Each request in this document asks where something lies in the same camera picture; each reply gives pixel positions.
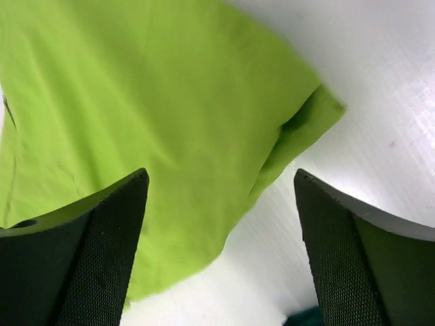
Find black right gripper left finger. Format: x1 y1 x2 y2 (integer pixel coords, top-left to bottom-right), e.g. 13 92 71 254
1 169 149 325

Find lime green shorts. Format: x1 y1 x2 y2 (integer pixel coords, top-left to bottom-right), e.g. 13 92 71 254
1 0 345 304

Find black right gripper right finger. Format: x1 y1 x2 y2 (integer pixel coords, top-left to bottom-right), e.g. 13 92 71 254
294 169 434 325

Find teal green shorts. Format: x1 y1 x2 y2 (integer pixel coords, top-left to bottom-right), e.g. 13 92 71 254
283 306 324 326

